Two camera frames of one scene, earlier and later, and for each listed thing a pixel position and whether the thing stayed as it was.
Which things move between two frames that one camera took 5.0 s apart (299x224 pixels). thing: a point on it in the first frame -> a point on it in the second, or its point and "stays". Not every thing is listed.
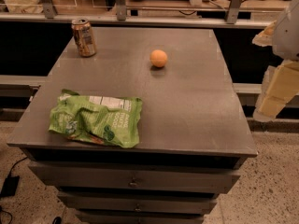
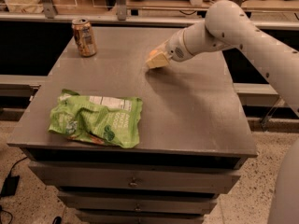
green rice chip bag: x=110 y=120 stays
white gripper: x=288 y=35 -> x=175 y=49
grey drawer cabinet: x=193 y=136 stays
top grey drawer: x=135 y=176 stays
